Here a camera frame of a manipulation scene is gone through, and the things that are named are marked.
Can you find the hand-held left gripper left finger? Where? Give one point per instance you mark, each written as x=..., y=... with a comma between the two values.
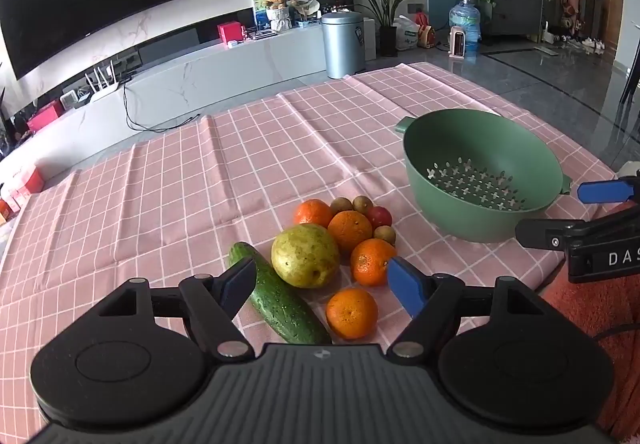
x=241, y=285

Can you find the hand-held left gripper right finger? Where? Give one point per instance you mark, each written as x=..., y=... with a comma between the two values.
x=405, y=285

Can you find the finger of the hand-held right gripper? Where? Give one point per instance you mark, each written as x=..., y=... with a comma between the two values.
x=542, y=231
x=602, y=191

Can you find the orange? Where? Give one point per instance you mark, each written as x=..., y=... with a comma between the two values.
x=352, y=314
x=370, y=263
x=313, y=213
x=350, y=228

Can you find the green cucumber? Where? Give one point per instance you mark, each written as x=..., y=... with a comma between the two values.
x=280, y=305

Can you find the brown kiwi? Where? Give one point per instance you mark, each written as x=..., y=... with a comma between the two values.
x=361, y=203
x=385, y=234
x=341, y=204

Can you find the yellow-green pear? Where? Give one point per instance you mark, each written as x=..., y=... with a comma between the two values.
x=305, y=255

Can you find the red tomato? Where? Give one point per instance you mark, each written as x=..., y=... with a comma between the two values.
x=379, y=215

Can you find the green colander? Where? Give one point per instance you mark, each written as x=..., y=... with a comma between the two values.
x=480, y=154

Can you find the light grey cushion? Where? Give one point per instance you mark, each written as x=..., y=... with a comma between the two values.
x=631, y=169

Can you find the coral fleece cloth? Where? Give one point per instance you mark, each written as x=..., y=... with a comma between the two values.
x=595, y=309

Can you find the pink checked tablecloth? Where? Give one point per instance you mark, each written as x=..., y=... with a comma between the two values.
x=200, y=184

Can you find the white shoes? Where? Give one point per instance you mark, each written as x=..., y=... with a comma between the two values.
x=592, y=44

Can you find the pink heater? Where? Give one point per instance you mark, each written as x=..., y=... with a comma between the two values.
x=457, y=43

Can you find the white marble tv cabinet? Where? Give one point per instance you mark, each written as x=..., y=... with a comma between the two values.
x=225, y=69

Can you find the blue water bottle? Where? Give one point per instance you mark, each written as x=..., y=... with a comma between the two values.
x=465, y=17

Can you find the orange bag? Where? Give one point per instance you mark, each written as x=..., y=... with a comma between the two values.
x=426, y=34

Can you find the red packages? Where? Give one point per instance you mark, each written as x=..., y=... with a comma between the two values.
x=22, y=189

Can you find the white plastic bag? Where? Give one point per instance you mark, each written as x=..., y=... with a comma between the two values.
x=406, y=35

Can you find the white router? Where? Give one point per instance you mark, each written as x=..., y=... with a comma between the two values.
x=105, y=87

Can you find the silver trash can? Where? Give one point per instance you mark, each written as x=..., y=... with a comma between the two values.
x=342, y=47

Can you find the red gift box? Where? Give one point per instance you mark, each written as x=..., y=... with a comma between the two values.
x=46, y=117

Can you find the potted long-leaf plant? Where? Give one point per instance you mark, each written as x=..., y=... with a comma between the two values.
x=385, y=9

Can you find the green picture card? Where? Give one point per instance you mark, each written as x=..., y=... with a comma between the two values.
x=259, y=7

